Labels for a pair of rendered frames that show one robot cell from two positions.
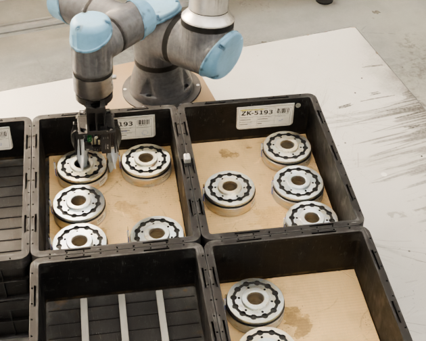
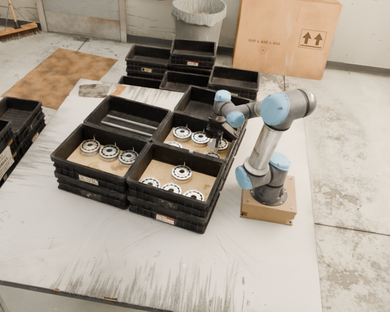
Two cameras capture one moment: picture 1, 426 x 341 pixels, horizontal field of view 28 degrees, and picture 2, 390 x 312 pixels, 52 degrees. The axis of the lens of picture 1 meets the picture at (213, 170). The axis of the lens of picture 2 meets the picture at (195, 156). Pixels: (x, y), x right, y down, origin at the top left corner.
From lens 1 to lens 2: 2.29 m
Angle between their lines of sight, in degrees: 78
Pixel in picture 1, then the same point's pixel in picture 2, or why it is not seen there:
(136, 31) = (224, 113)
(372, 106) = (236, 293)
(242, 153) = (203, 190)
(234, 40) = (241, 174)
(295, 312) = (120, 169)
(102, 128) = (210, 127)
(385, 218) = (158, 249)
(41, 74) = not seen: outside the picture
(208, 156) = (208, 181)
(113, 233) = (186, 145)
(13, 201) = not seen: hidden behind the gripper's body
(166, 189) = not seen: hidden behind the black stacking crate
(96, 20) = (221, 94)
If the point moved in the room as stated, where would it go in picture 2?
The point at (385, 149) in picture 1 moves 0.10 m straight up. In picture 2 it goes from (200, 277) to (202, 264)
